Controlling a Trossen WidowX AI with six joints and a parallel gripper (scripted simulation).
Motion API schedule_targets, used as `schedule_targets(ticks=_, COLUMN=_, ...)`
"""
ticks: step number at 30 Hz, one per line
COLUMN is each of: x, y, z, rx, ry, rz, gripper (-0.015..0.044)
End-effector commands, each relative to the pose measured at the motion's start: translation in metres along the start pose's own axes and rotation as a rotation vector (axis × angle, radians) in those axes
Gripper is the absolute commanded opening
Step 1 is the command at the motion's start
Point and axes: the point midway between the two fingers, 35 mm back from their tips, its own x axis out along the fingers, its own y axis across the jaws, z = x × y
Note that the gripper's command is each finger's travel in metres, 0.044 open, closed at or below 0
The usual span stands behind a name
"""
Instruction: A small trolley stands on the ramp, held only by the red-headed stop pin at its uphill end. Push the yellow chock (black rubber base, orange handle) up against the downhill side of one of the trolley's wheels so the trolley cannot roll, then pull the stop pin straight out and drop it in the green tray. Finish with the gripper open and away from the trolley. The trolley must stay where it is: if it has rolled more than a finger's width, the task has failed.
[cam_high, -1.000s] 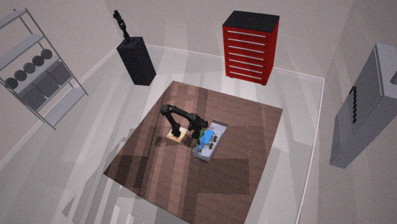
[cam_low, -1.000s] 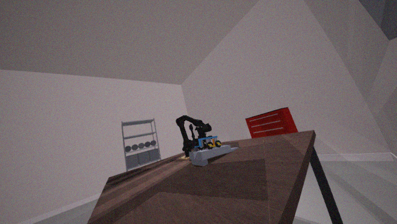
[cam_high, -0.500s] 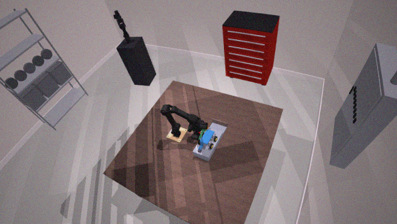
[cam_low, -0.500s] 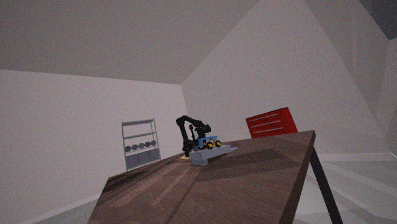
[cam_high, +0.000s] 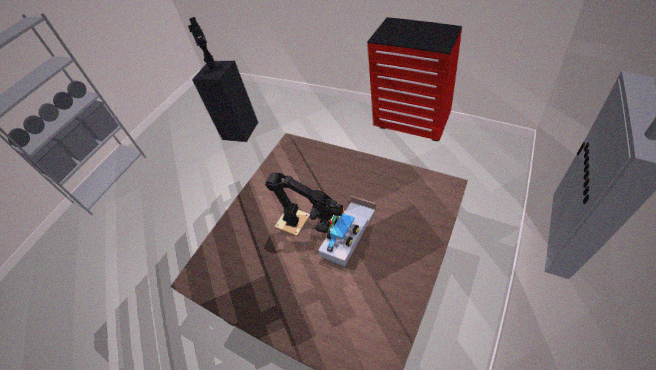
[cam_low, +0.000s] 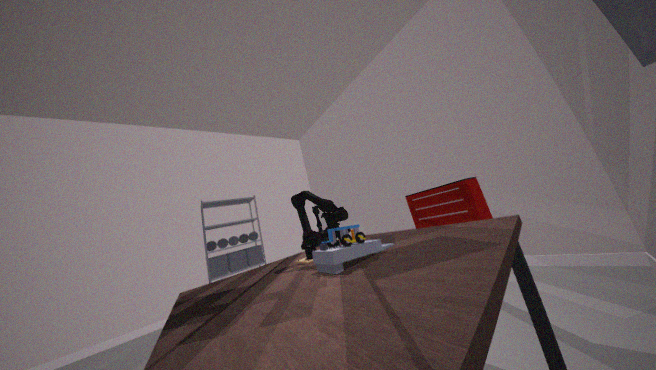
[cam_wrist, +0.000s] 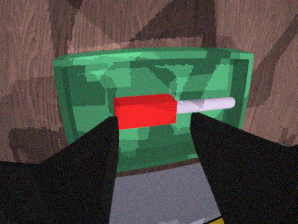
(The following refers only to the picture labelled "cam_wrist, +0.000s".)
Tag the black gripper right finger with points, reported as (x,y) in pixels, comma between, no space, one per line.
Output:
(254,180)

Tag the red-headed pin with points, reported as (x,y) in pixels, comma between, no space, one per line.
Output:
(150,111)

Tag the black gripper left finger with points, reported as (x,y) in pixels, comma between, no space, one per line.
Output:
(75,186)

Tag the green tray walls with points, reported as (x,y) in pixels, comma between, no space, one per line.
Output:
(163,154)

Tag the green tray floor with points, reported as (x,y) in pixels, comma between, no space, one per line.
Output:
(93,88)

